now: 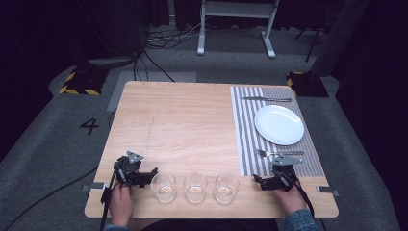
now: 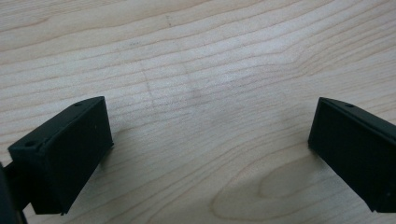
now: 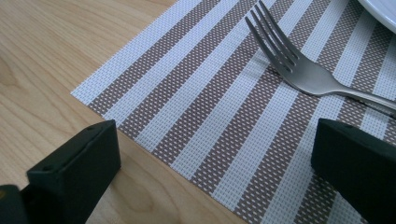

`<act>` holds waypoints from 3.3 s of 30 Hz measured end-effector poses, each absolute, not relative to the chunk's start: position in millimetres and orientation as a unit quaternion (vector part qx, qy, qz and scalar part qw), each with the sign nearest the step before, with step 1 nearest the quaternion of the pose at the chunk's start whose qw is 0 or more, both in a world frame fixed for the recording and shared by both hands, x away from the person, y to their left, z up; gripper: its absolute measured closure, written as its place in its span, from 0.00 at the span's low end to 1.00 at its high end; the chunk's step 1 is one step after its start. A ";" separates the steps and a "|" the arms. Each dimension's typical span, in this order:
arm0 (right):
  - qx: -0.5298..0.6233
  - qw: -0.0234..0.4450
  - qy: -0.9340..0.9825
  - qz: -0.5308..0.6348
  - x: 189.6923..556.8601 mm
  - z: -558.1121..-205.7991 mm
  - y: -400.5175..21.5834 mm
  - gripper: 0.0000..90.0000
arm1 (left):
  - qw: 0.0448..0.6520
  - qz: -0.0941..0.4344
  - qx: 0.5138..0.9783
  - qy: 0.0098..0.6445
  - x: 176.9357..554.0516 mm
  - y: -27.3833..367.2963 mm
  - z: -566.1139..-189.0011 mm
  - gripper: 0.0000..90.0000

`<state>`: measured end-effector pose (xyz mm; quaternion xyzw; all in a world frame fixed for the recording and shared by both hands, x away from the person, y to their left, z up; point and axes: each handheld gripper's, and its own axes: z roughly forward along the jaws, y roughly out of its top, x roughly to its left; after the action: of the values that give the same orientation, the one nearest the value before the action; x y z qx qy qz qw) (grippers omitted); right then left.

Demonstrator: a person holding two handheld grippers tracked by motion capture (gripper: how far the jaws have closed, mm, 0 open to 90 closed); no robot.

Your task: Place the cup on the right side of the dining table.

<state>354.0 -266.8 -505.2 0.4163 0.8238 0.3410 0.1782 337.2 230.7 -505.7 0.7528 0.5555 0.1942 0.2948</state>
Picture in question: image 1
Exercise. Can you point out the silver table knife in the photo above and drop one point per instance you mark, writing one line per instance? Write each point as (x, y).
(266, 99)

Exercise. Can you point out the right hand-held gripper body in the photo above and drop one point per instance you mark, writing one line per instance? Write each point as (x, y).
(285, 174)

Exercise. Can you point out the clear drinking glass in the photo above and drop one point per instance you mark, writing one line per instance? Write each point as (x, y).
(164, 187)
(195, 188)
(226, 188)

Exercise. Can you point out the grey striped placemat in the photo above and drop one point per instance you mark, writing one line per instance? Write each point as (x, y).
(245, 128)

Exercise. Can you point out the person's right hand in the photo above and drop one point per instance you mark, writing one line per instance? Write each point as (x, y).
(290, 200)

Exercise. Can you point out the metal table bracket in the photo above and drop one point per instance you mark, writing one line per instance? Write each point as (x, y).
(94, 186)
(328, 190)

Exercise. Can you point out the black tripod stand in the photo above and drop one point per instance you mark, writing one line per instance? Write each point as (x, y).
(312, 41)

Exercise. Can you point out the white round plate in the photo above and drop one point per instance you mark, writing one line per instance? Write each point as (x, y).
(279, 125)

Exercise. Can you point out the person's left hand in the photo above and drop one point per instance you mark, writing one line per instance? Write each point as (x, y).
(121, 205)

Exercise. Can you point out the black yellow-striped stand base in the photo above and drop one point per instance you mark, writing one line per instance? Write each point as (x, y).
(85, 82)
(307, 85)

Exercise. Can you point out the white desk frame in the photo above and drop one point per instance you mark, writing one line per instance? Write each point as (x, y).
(237, 9)

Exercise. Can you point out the silver fork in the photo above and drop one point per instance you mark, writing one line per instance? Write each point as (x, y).
(266, 153)

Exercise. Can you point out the grey curtain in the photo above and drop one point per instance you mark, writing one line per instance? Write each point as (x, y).
(340, 35)

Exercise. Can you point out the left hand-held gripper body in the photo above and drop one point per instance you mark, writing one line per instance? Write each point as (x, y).
(127, 166)

